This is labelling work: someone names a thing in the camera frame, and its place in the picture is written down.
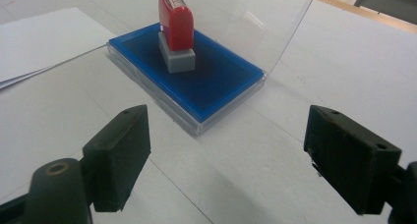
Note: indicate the red and grey stamp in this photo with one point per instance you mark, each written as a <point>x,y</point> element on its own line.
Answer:
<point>176,30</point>

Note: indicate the white paper sheets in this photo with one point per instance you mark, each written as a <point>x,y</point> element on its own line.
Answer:
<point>42,44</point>

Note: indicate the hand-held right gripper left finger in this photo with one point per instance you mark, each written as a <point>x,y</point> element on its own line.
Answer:
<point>116,158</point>

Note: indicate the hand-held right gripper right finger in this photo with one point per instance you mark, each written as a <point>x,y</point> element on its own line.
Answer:
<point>350,158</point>

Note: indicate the blue ink pad case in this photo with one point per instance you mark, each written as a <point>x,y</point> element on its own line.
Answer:
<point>196,73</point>

